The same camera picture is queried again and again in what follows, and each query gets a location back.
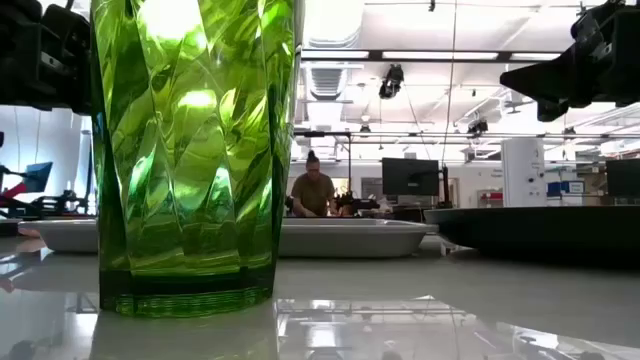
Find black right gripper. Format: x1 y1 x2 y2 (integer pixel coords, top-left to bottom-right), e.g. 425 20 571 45
499 0 640 123

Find dark round plate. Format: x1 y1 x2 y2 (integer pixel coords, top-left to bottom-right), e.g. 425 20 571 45
423 205 640 262

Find green faceted plastic cup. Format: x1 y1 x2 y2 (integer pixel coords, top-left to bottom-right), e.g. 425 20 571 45
89 0 305 319

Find grey rectangular serving tray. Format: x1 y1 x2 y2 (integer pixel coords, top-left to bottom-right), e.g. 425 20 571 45
18 217 440 259

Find white square pillar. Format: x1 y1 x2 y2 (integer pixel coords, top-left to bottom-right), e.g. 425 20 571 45
501 137 548 209

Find blue storage bins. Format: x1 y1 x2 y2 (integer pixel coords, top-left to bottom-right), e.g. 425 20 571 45
546 180 586 197

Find black monitor at picture edge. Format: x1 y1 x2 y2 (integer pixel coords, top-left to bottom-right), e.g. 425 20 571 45
606 158 640 198

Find tilted blue-screen monitor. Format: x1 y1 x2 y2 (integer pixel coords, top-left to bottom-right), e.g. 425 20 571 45
22 161 54 194

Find red storage bins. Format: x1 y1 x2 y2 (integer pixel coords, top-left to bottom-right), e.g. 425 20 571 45
477 189 504 208

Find large black monitor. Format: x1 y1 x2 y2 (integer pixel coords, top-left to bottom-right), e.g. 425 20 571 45
381 157 441 197

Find standing person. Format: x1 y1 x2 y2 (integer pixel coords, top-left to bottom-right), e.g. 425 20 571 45
290 149 337 218

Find black overhead frame bar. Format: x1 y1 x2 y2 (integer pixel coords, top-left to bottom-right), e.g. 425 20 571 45
301 48 564 64

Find black metal station frame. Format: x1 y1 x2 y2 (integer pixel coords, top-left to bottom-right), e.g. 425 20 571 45
293 130 353 196

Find ribbed silver ventilation duct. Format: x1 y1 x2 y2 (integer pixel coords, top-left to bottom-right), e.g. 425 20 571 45
302 0 366 102

